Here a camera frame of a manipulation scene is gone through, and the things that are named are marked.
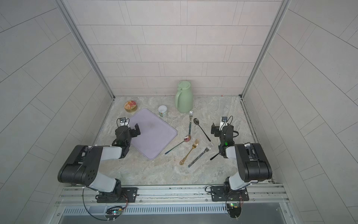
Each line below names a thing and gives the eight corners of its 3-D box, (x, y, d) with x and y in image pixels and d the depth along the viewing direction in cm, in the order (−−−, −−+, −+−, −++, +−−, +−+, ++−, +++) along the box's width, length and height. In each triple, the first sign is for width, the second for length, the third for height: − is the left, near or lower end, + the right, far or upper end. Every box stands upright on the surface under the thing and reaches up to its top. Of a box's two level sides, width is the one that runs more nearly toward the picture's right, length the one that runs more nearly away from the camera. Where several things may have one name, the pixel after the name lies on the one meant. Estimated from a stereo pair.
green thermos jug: (177, 115, 107) (175, 94, 89) (177, 102, 115) (176, 80, 97) (192, 115, 107) (193, 94, 89) (191, 102, 115) (193, 81, 97)
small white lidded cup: (158, 116, 105) (157, 112, 101) (159, 109, 110) (158, 105, 105) (166, 116, 105) (165, 112, 101) (167, 109, 110) (166, 105, 106)
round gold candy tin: (124, 112, 107) (122, 109, 105) (127, 103, 113) (126, 100, 111) (135, 112, 108) (134, 109, 105) (138, 103, 113) (137, 100, 111)
